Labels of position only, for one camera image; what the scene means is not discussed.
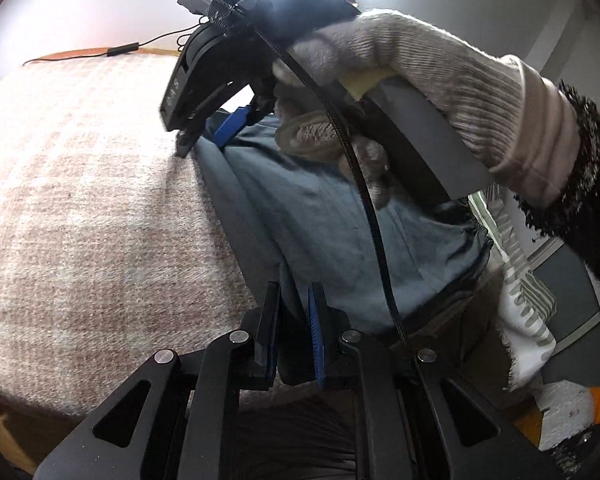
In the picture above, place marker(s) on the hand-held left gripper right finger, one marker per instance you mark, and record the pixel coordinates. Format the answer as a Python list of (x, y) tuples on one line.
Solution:
[(320, 340)]

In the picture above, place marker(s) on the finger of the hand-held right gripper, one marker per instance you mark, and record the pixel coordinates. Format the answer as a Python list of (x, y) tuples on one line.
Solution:
[(189, 140), (230, 127)]

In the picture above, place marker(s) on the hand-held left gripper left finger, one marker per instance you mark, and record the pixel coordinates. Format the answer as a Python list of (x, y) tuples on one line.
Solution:
[(267, 335)]

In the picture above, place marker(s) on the dark pants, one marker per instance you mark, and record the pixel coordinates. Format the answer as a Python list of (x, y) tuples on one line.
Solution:
[(330, 220)]

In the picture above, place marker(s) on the person's right forearm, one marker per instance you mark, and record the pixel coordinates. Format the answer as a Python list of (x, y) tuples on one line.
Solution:
[(590, 200)]

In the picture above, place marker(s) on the person's right hand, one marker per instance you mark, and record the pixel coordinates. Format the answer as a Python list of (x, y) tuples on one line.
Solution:
[(430, 60)]

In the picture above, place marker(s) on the checked beige bed blanket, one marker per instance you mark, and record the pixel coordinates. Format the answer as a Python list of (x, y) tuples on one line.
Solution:
[(80, 185)]

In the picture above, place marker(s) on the white green striped cloth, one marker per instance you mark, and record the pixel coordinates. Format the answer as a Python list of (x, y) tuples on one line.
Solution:
[(517, 280)]

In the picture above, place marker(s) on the wooden bed frame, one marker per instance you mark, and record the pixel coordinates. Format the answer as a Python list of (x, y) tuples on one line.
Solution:
[(5, 435)]

